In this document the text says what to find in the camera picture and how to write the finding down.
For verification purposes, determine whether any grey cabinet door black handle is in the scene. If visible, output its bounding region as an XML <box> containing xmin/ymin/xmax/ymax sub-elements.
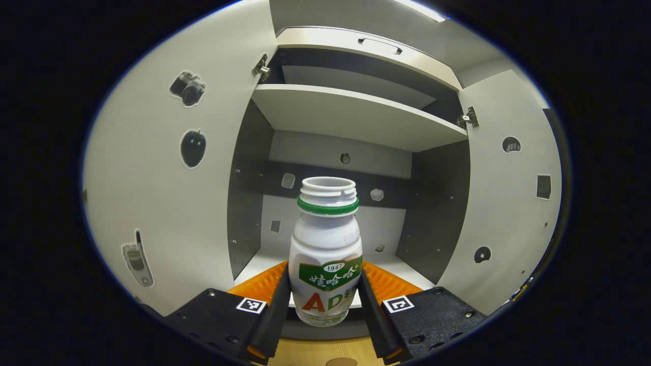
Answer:
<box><xmin>436</xmin><ymin>70</ymin><xmax>563</xmax><ymax>316</ymax></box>

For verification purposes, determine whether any long ceiling light strip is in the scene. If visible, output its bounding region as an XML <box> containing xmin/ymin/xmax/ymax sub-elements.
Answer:
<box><xmin>394</xmin><ymin>0</ymin><xmax>448</xmax><ymax>22</ymax></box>

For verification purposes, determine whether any grey cabinet door with stickers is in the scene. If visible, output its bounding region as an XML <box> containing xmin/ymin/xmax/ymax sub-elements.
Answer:
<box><xmin>81</xmin><ymin>0</ymin><xmax>278</xmax><ymax>316</ymax></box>

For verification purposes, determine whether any white green label bottle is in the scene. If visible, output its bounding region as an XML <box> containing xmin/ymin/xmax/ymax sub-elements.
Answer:
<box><xmin>288</xmin><ymin>176</ymin><xmax>364</xmax><ymax>327</ymax></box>

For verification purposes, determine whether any metal cabinet top handle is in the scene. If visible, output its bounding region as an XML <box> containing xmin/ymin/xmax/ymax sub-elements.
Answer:
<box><xmin>358</xmin><ymin>37</ymin><xmax>403</xmax><ymax>55</ymax></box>

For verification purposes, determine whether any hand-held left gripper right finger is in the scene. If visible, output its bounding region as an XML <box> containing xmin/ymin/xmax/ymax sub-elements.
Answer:
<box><xmin>358</xmin><ymin>260</ymin><xmax>488</xmax><ymax>365</ymax></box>

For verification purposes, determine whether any grey white cabinet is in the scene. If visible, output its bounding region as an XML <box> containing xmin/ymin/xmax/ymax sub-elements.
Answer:
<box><xmin>226</xmin><ymin>25</ymin><xmax>471</xmax><ymax>341</ymax></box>

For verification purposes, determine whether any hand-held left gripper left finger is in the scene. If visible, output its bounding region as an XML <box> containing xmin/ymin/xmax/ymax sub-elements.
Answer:
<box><xmin>163</xmin><ymin>260</ymin><xmax>291</xmax><ymax>365</ymax></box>

